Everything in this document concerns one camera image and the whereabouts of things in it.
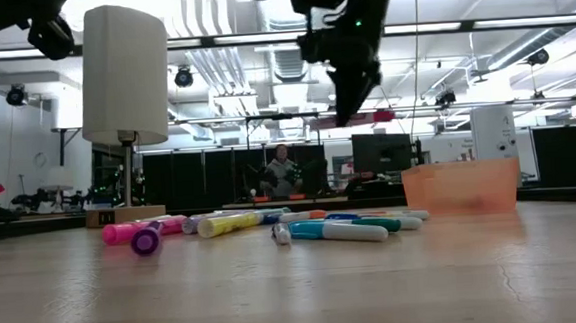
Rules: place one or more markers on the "black background robot arms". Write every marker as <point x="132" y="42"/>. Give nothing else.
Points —
<point x="44" y="196"/>

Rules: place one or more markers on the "black overhead frame bar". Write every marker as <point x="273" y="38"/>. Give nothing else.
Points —
<point x="467" y="25"/>

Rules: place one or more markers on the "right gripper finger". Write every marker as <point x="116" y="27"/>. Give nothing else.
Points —
<point x="356" y="89"/>

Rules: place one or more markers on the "white column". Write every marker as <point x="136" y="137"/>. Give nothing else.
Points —
<point x="491" y="131"/>

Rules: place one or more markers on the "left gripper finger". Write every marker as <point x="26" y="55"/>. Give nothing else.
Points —
<point x="33" y="6"/>

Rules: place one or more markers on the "black monitor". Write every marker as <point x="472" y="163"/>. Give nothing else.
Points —
<point x="381" y="153"/>

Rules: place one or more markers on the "blue mini marker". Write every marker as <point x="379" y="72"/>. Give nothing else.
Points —
<point x="341" y="217"/>

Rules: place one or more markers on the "red permanent marker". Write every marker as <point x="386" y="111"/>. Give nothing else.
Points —
<point x="384" y="116"/>

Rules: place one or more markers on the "purple mini marker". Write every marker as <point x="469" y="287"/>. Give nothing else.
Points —
<point x="282" y="233"/>

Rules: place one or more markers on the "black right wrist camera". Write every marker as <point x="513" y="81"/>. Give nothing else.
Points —
<point x="313" y="47"/>

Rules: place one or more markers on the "orange plastic bin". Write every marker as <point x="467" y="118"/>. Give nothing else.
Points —
<point x="462" y="188"/>

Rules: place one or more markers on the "green mini marker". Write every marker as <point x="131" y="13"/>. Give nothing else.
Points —
<point x="377" y="224"/>

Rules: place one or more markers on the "black partition panel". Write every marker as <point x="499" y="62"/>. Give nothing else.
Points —
<point x="194" y="177"/>
<point x="560" y="157"/>

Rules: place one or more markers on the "yellow highlighter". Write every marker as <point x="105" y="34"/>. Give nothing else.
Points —
<point x="224" y="225"/>

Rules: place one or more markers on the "white light strip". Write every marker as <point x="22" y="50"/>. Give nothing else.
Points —
<point x="260" y="38"/>
<point x="425" y="28"/>
<point x="16" y="53"/>
<point x="532" y="21"/>

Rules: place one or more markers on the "dark purple highlighter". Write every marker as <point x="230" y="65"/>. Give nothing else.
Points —
<point x="146" y="241"/>

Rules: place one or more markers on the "person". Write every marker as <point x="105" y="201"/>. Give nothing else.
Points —
<point x="281" y="174"/>

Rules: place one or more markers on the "red mini marker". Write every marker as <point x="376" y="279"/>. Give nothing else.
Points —
<point x="316" y="214"/>

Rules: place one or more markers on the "white shade table lamp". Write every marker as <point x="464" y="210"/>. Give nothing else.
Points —
<point x="122" y="71"/>

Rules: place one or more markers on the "silver ventilation duct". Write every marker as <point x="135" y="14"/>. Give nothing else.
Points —
<point x="273" y="7"/>

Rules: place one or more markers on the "pink highlighter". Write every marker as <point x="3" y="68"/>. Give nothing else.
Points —
<point x="122" y="233"/>

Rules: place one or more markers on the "black ceiling spotlight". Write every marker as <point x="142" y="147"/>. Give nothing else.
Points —
<point x="16" y="95"/>
<point x="445" y="98"/>
<point x="538" y="57"/>
<point x="183" y="76"/>

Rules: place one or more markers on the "turquoise mini marker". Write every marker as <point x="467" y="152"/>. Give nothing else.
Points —
<point x="342" y="232"/>

